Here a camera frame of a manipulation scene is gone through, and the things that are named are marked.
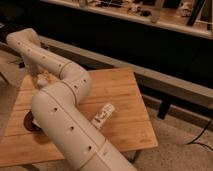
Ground white ceramic cup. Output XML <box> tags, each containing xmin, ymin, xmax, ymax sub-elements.
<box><xmin>37</xmin><ymin>74</ymin><xmax>50</xmax><ymax>89</ymax></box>

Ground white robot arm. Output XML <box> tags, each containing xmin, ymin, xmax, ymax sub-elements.
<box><xmin>6</xmin><ymin>28</ymin><xmax>137</xmax><ymax>171</ymax></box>

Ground white condiment bottle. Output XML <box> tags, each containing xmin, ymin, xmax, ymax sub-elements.
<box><xmin>91</xmin><ymin>103</ymin><xmax>115</xmax><ymax>129</ymax></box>

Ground wooden low table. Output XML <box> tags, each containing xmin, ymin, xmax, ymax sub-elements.
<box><xmin>0</xmin><ymin>68</ymin><xmax>158</xmax><ymax>168</ymax></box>

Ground dark bench with legs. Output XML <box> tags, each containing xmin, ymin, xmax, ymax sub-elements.
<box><xmin>0</xmin><ymin>31</ymin><xmax>213</xmax><ymax>121</ymax></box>

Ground dark brown round plate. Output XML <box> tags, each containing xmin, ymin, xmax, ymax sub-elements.
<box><xmin>23</xmin><ymin>111</ymin><xmax>41</xmax><ymax>132</ymax></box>

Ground long wooden shelf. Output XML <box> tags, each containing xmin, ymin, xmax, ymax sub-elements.
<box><xmin>42</xmin><ymin>0</ymin><xmax>213</xmax><ymax>40</ymax></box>

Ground black cable on floor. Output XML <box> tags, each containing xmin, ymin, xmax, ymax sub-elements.
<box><xmin>185</xmin><ymin>117</ymin><xmax>213</xmax><ymax>152</ymax></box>

